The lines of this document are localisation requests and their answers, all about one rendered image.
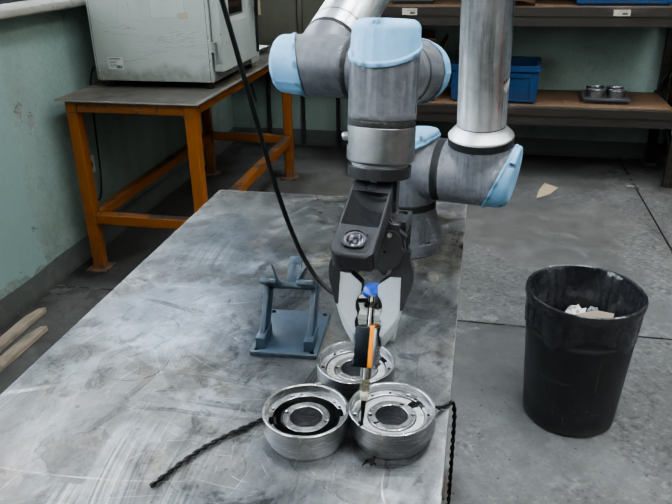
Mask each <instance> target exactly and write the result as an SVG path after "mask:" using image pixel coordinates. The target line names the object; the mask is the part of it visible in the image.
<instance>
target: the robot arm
mask: <svg viewBox="0 0 672 504"><path fill-rule="evenodd" d="M389 1H390V0H325V2H324V3H323V5H322V6H321V8H320V9H319V11H318V12H317V14H316V15H315V17H314V18H313V20H312V21H311V23H310V24H309V26H308V27H307V28H306V30H305V31H304V33H303V34H298V33H292V34H283V35H280V36H279V37H277V38H276V40H275V41H274V42H273V45H272V47H271V50H270V55H269V72H270V75H271V79H272V82H273V84H274V85H275V87H276V88H277V89H278V90H280V91H281V92H284V93H289V94H296V95H302V96H304V97H307V96H308V95H309V96H321V97H334V98H346V99H348V120H347V123H348V132H345V131H344V132H343V133H342V139H343V140H348V144H347V159H348V160H349V162H348V166H347V175H348V176H349V177H352V178H355V179H360V180H355V181H354V182H353V184H352V187H351V190H350V193H349V196H348V198H347V201H346V204H345V207H344V210H343V213H342V216H341V218H340V221H339V224H338V227H337V230H336V233H335V235H334V238H333V241H332V244H331V260H330V263H329V280H330V284H331V288H332V292H333V296H334V300H335V303H336V305H337V308H338V312H339V315H340V318H341V321H342V324H343V326H344V328H345V331H346V333H347V334H348V336H349V338H350V340H351V341H352V342H353V343H354V344H355V334H356V333H355V329H356V326H358V325H359V324H358V318H357V316H358V314H359V311H360V306H359V303H358V299H359V296H360V295H361V293H362V291H363V288H364V279H363V278H362V277H361V276H360V275H359V274H358V272H359V271H366V272H371V271H372V270H373V269H375V270H379V271H380V273H381V274H382V275H386V274H387V272H388V270H391V272H390V274H389V275H388V276H386V277H385V278H383V279H382V280H381V281H380V282H379V284H378V287H377V291H378V297H379V299H380V300H381V303H382V309H381V312H380V314H379V319H380V322H381V326H380V330H379V333H378V339H379V345H380V346H381V347H384V346H385V345H386V343H387V342H388V341H389V340H390V338H391V337H392V335H393V333H394V331H395V329H396V327H397V324H398V321H399V319H400V316H401V314H402V311H403V309H404V306H405V304H406V301H407V298H408V296H409V293H410V291H411V288H412V285H413V281H414V273H415V271H414V264H413V262H412V259H420V258H425V257H429V256H432V255H434V254H436V253H438V252H439V251H440V250H441V249H442V247H443V231H442V228H441V224H440V221H439V218H438V214H437V211H436V200H439V201H446V202H453V203H461V204H468V205H476V206H481V207H482V208H483V207H494V208H501V207H504V206H505V205H506V204H507V203H508V202H509V200H510V198H511V196H512V193H513V190H514V188H515V184H516V181H517V178H518V174H519V170H520V166H521V162H522V157H523V147H522V146H519V144H516V145H514V138H515V135H514V132H513V131H512V130H511V129H510V128H509V127H508V126H507V110H508V96H509V83H510V68H511V54H512V40H513V26H514V12H515V0H461V15H460V46H459V77H458V108H457V124H456V125H455V126H454V127H453V128H452V129H451V130H450V131H449V133H448V138H440V136H441V133H440V131H439V129H438V128H436V127H432V126H416V116H417V104H424V103H427V102H429V101H431V100H433V99H434V98H435V97H437V96H439V95H440V94H441V93H442V92H443V91H444V90H445V88H446V87H447V85H448V83H449V80H450V76H451V64H450V60H449V57H448V55H447V54H446V52H445V51H444V50H443V49H442V48H441V47H440V46H439V45H437V44H436V43H433V42H432V41H430V40H428V39H424V38H421V30H422V29H421V25H420V23H419V22H418V21H416V20H414V19H402V18H380V17H381V15H382V13H383V11H384V10H385V8H386V6H387V4H388V3H389Z"/></svg>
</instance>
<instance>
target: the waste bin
mask: <svg viewBox="0 0 672 504"><path fill-rule="evenodd" d="M525 291H526V301H525V318H524V319H525V324H526V333H525V358H524V384H523V407H524V410H525V412H526V413H527V415H528V416H529V417H530V418H531V419H532V420H533V421H534V422H535V423H537V424H538V425H540V426H541V427H543V428H545V429H547V430H549V431H551V432H554V433H557V434H560V435H564V436H570V437H590V436H595V435H598V434H601V433H603V432H605V431H606V430H608V429H609V428H610V427H611V425H612V423H613V420H614V417H615V413H616V410H617V406H618V403H619V399H620V396H621V392H622V389H623V385H624V382H625V378H626V375H627V371H628V368H629V364H630V361H631V357H632V354H633V350H634V347H635V344H636V342H637V339H638V335H639V333H640V330H641V326H642V322H643V318H644V315H645V313H646V311H647V309H648V306H649V300H648V296H647V294H646V293H645V292H644V290H643V289H642V288H641V287H640V286H639V285H638V284H636V283H635V282H634V281H632V280H631V279H629V278H627V277H625V276H623V275H621V274H619V273H616V272H613V271H610V270H606V269H603V268H598V267H593V266H586V265H575V264H564V265H555V266H549V267H545V268H542V269H539V270H537V271H535V272H533V273H532V274H531V275H530V276H529V277H528V279H527V281H526V285H525ZM578 304H579V306H580V307H581V308H586V312H587V309H588V308H589V307H590V306H593V307H597V308H598V311H603V312H608V313H613V314H614V317H613V318H593V317H585V316H579V315H574V314H570V313H567V312H565V311H566V309H567V308H568V307H569V306H570V305H578Z"/></svg>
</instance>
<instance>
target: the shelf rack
mask: <svg viewBox="0 0 672 504"><path fill-rule="evenodd" d="M460 15H461V0H434V1H433V4H392V1H391V0H390V1H389V3H388V4H387V6H386V8H385V10H384V11H383V13H382V15H381V17H380V18H402V19H414V20H416V21H418V22H419V23H420V25H433V26H460ZM514 26H532V27H668V30H667V35H666V41H665V46H664V52H663V58H662V63H661V69H660V74H659V80H658V85H657V90H654V92H627V94H628V96H629V98H630V100H631V102H630V101H629V102H628V103H627V104H605V103H584V99H583V100H582V96H581V91H576V90H537V97H536V102H533V104H516V103H508V110H507V124H518V125H548V126H579V127H611V128H643V129H650V130H649V136H648V141H647V147H646V152H645V158H644V160H642V161H643V163H644V164H645V166H657V165H656V164H655V163H654V159H655V154H656V152H657V153H658V154H659V156H660V157H661V158H662V160H663V161H664V162H665V166H664V172H663V177H662V182H661V183H659V182H657V183H658V185H659V186H660V188H661V189H668V190H672V130H671V135H670V140H669V134H668V129H672V107H671V106H670V105H669V104H668V103H667V102H666V96H667V89H668V84H669V78H670V74H671V72H672V4H669V6H579V5H577V4H576V3H575V2H574V1H573V0H535V6H515V12H514ZM453 100H454V99H451V87H446V88H445V90H444V91H443V92H442V93H441V94H440V95H439V96H437V97H435V101H429V102H427V103H424V104H417V116H416V121H437V122H457V108H458V101H453ZM660 129H664V133H665V139H666V144H667V148H668V151H667V154H666V153H665V152H664V150H663V149H662V148H661V147H660V146H659V144H658V138H659V132H660Z"/></svg>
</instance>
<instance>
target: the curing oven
mask: <svg viewBox="0 0 672 504"><path fill-rule="evenodd" d="M85 1H86V7H87V14H88V20H89V26H90V33H91V39H92V46H93V52H94V58H95V65H96V71H97V77H98V80H109V86H118V82H117V80H123V81H161V82H199V83H205V88H206V89H214V82H216V81H218V80H220V79H222V78H224V77H226V76H227V75H229V74H231V73H233V72H235V71H237V70H239V67H238V64H237V60H236V57H235V53H234V50H233V46H232V43H231V39H230V36H229V32H228V29H227V25H226V22H225V19H224V15H223V12H222V8H221V5H220V2H219V0H85ZM225 3H226V6H227V10H228V13H229V17H230V20H231V24H232V27H233V30H234V34H235V37H236V41H237V45H238V48H239V52H240V55H241V59H242V62H243V66H244V68H252V63H254V62H256V61H258V60H260V58H259V35H258V18H257V16H258V0H225Z"/></svg>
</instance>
